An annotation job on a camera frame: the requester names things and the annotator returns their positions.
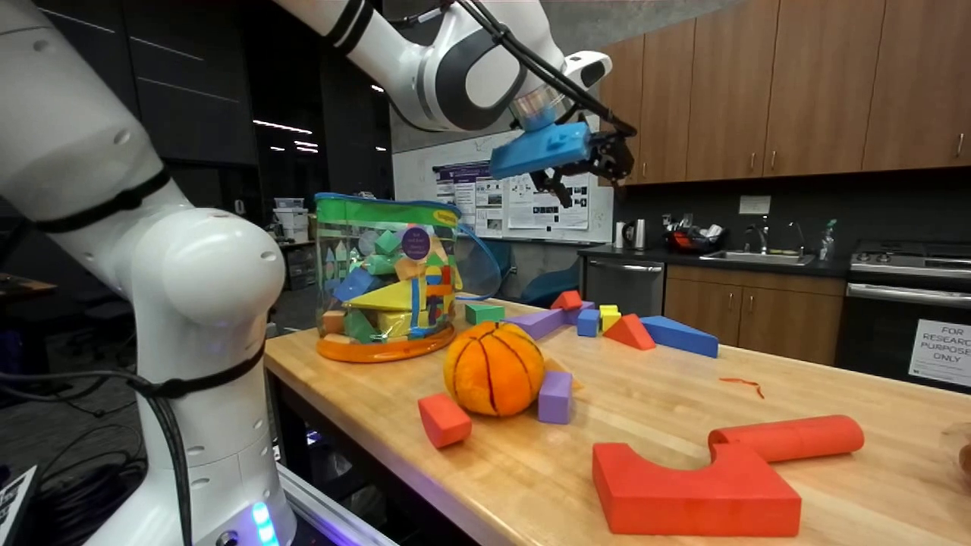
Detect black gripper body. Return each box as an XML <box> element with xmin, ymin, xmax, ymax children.
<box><xmin>526</xmin><ymin>164</ymin><xmax>578</xmax><ymax>212</ymax></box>

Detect small red foam block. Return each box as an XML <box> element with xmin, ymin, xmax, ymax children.
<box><xmin>548</xmin><ymin>288</ymin><xmax>589</xmax><ymax>317</ymax></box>

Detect large purple foam block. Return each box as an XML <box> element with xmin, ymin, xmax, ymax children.
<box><xmin>507</xmin><ymin>305</ymin><xmax>570</xmax><ymax>347</ymax></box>

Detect small blue foam block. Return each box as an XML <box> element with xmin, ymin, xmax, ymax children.
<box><xmin>574</xmin><ymin>303</ymin><xmax>604</xmax><ymax>339</ymax></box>

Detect yellow foam block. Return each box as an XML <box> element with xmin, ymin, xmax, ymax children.
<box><xmin>594</xmin><ymin>301</ymin><xmax>624</xmax><ymax>338</ymax></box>

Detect green foam block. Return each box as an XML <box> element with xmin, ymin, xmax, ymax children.
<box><xmin>460</xmin><ymin>296</ymin><xmax>510</xmax><ymax>330</ymax></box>

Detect red foam triangle block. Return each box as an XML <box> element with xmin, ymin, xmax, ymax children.
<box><xmin>600</xmin><ymin>310</ymin><xmax>658</xmax><ymax>355</ymax></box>

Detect clear jar of toy blocks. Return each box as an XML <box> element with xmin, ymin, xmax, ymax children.
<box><xmin>314</xmin><ymin>191</ymin><xmax>507</xmax><ymax>366</ymax></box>

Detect blue foam flat block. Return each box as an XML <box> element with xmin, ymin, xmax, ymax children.
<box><xmin>636</xmin><ymin>311</ymin><xmax>721</xmax><ymax>362</ymax></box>

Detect small purple foam block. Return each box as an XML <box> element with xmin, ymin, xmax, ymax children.
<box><xmin>535</xmin><ymin>366</ymin><xmax>581</xmax><ymax>429</ymax></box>

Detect red wooden block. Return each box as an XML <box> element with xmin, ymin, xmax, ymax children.
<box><xmin>415</xmin><ymin>392</ymin><xmax>475</xmax><ymax>452</ymax></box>

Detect red foam L-shaped block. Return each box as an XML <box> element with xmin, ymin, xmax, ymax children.
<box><xmin>589</xmin><ymin>440</ymin><xmax>804</xmax><ymax>539</ymax></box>

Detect red foam cylinder block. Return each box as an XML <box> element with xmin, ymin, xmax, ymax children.
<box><xmin>704</xmin><ymin>414</ymin><xmax>868</xmax><ymax>468</ymax></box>

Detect printed poster sheet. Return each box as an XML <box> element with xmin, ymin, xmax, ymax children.
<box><xmin>433</xmin><ymin>164</ymin><xmax>594</xmax><ymax>244</ymax></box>

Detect blue lounge chair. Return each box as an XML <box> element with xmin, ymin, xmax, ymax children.
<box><xmin>500</xmin><ymin>240</ymin><xmax>585</xmax><ymax>305</ymax></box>

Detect stainless steel dishwasher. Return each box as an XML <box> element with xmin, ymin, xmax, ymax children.
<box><xmin>581</xmin><ymin>252</ymin><xmax>668</xmax><ymax>318</ymax></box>

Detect orange plush basketball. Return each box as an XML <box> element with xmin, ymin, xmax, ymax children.
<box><xmin>440</xmin><ymin>318</ymin><xmax>548</xmax><ymax>421</ymax></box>

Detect kitchen sink with faucet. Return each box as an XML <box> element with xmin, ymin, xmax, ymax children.
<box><xmin>695</xmin><ymin>216</ymin><xmax>819</xmax><ymax>270</ymax></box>

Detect wooden lower kitchen cabinet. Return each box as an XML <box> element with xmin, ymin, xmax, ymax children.
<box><xmin>661</xmin><ymin>262</ymin><xmax>851</xmax><ymax>366</ymax></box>

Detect wooden upper kitchen cabinets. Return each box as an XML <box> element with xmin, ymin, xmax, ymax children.
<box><xmin>604</xmin><ymin>0</ymin><xmax>971</xmax><ymax>187</ymax></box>

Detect small orange rubber band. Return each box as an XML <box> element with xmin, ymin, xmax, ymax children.
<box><xmin>720</xmin><ymin>374</ymin><xmax>772</xmax><ymax>400</ymax></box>

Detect clear soap bottle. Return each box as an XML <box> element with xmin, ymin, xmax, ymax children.
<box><xmin>817</xmin><ymin>216</ymin><xmax>841</xmax><ymax>263</ymax></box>

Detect stainless steel stove oven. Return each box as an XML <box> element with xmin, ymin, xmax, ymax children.
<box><xmin>836</xmin><ymin>240</ymin><xmax>971</xmax><ymax>393</ymax></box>

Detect white paper sign on oven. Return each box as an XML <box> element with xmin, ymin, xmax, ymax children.
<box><xmin>905</xmin><ymin>317</ymin><xmax>971</xmax><ymax>392</ymax></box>

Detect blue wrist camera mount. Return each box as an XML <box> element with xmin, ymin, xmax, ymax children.
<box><xmin>488</xmin><ymin>110</ymin><xmax>599</xmax><ymax>182</ymax></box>

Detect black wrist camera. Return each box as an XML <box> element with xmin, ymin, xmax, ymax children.
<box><xmin>589</xmin><ymin>128</ymin><xmax>639</xmax><ymax>187</ymax></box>

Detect white wall outlet plate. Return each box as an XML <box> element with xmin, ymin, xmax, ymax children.
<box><xmin>735</xmin><ymin>191</ymin><xmax>774</xmax><ymax>221</ymax></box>

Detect black base cable bundle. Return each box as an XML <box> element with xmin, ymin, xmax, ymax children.
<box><xmin>0</xmin><ymin>365</ymin><xmax>203</xmax><ymax>546</ymax></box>

